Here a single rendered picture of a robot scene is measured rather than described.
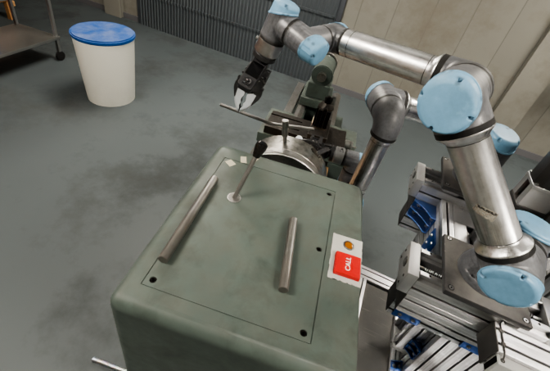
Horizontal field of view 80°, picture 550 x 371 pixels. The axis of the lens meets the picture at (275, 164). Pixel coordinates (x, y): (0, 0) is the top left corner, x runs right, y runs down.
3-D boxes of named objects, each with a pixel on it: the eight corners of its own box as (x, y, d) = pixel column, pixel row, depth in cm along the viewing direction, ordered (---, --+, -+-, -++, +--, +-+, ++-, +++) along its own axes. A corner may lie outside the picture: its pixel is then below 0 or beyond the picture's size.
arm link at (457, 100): (555, 276, 76) (484, 52, 69) (549, 321, 66) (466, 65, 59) (495, 273, 85) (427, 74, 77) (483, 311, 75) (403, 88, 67)
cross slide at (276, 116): (341, 156, 171) (344, 148, 168) (263, 132, 174) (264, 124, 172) (344, 137, 185) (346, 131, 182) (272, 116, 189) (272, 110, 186)
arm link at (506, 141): (478, 168, 120) (500, 137, 112) (462, 147, 131) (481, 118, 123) (507, 173, 122) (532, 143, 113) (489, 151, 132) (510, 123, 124)
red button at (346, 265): (357, 283, 74) (360, 278, 73) (331, 275, 74) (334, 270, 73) (358, 262, 79) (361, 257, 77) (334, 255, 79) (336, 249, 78)
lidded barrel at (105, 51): (110, 79, 371) (101, 17, 330) (151, 95, 361) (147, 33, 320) (69, 97, 329) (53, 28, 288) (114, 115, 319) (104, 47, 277)
